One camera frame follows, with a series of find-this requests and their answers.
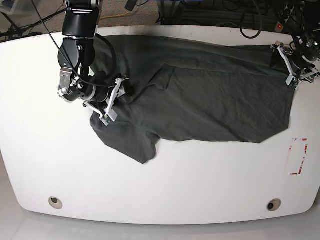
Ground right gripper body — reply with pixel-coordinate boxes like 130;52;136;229
58;67;123;103

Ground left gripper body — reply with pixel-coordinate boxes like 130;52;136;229
289;37;320;80

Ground dark green T-shirt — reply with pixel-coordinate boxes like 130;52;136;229
90;35;295;164

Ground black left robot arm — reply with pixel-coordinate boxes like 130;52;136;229
270;0;320;87

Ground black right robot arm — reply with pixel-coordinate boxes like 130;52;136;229
58;0;134;103

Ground white power strip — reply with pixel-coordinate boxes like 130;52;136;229
274;21;285;33

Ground red tape marking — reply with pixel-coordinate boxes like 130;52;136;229
287;138;308;176

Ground left table grommet hole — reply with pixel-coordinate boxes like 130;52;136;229
48;196;63;210

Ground table grommet hole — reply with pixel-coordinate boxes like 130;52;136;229
266;198;282;212
48;196;63;210

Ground right table grommet hole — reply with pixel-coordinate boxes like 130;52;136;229
266;198;282;212

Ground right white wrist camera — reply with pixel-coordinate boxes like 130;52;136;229
83;76;130;126

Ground yellow cable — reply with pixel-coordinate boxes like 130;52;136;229
99;6;133;22

